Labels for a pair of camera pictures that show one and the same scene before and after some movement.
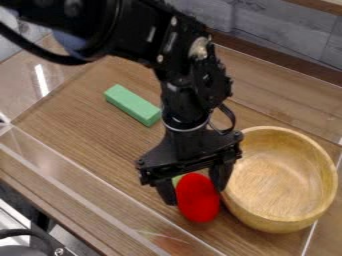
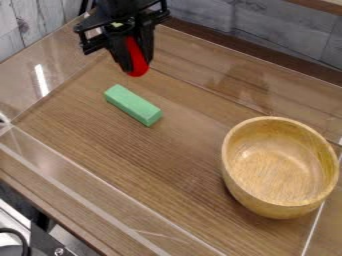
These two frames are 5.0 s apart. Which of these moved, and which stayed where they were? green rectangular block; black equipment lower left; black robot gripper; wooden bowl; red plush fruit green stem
Moved: red plush fruit green stem; wooden bowl; black robot gripper
Stayed: black equipment lower left; green rectangular block
